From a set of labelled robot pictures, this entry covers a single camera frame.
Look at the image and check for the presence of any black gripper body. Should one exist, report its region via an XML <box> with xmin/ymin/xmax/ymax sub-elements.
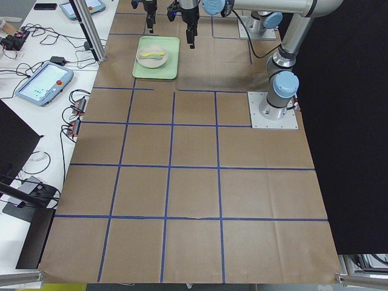
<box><xmin>167</xmin><ymin>0</ymin><xmax>199</xmax><ymax>24</ymax></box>
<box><xmin>131</xmin><ymin>0</ymin><xmax>158</xmax><ymax>14</ymax></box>

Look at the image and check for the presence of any white round plate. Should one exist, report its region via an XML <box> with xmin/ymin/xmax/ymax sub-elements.
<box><xmin>136</xmin><ymin>45</ymin><xmax>169</xmax><ymax>69</ymax></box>

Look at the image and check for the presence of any sage green spoon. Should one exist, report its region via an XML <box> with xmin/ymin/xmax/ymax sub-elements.
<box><xmin>139</xmin><ymin>55</ymin><xmax>163</xmax><ymax>60</ymax></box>

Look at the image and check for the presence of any mint green tray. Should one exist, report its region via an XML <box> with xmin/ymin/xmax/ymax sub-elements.
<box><xmin>132</xmin><ymin>35</ymin><xmax>179</xmax><ymax>80</ymax></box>

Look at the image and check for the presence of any far teach pendant tablet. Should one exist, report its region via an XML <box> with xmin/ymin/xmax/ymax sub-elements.
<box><xmin>59</xmin><ymin>0</ymin><xmax>107</xmax><ymax>21</ymax></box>

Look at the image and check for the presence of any teach pendant tablet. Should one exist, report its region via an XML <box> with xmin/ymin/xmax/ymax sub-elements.
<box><xmin>59</xmin><ymin>0</ymin><xmax>107</xmax><ymax>21</ymax></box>
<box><xmin>15</xmin><ymin>61</ymin><xmax>74</xmax><ymax>106</ymax></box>

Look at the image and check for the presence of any black power adapter far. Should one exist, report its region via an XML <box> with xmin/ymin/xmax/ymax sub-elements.
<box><xmin>50</xmin><ymin>56</ymin><xmax>67</xmax><ymax>66</ymax></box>

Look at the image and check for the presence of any black smartphone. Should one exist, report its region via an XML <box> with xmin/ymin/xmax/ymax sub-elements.
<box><xmin>33</xmin><ymin>2</ymin><xmax>58</xmax><ymax>11</ymax></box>

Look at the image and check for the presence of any near teach pendant tablet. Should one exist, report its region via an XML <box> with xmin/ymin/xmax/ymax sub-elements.
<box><xmin>15</xmin><ymin>61</ymin><xmax>74</xmax><ymax>106</ymax></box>

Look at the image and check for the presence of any black monitor with stand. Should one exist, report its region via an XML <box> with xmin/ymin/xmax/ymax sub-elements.
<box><xmin>1</xmin><ymin>101</ymin><xmax>59</xmax><ymax>270</ymax></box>

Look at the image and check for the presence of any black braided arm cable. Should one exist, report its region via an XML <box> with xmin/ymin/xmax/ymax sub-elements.
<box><xmin>232</xmin><ymin>8</ymin><xmax>283</xmax><ymax>60</ymax></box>

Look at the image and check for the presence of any aluminium frame post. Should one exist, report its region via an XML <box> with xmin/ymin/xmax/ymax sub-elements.
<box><xmin>69</xmin><ymin>0</ymin><xmax>107</xmax><ymax>63</ymax></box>

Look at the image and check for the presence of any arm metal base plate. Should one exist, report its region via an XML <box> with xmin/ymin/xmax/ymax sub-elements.
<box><xmin>247</xmin><ymin>92</ymin><xmax>299</xmax><ymax>130</ymax></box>
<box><xmin>238</xmin><ymin>16</ymin><xmax>276</xmax><ymax>41</ymax></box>

